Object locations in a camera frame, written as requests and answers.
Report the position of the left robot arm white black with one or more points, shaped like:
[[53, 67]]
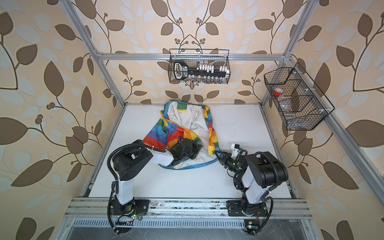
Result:
[[126, 162]]

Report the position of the black wire basket wall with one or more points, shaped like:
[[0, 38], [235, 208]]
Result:
[[303, 105], [216, 57]]

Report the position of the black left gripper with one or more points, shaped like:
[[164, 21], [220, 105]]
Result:
[[197, 147]]

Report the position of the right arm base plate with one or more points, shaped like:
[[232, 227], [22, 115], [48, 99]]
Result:
[[237, 209]]

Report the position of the red lidded clear container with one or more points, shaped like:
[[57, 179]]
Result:
[[278, 92]]

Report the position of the rainbow coloured jacket white lining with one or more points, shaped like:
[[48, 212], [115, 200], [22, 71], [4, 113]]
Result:
[[183, 120]]

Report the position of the black wire basket right wall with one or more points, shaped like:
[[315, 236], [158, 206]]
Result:
[[303, 105]]

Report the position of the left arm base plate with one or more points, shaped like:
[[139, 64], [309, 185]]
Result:
[[134, 207]]

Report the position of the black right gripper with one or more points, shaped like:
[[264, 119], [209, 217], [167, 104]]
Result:
[[224, 160]]

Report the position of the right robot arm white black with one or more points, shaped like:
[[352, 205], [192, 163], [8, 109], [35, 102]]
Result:
[[256, 176]]

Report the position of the black wire basket back wall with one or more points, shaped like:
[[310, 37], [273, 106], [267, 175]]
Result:
[[216, 57]]

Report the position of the black white tool in basket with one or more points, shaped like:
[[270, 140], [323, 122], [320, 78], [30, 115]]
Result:
[[199, 72]]

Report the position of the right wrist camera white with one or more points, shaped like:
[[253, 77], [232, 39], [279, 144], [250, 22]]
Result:
[[236, 148]]

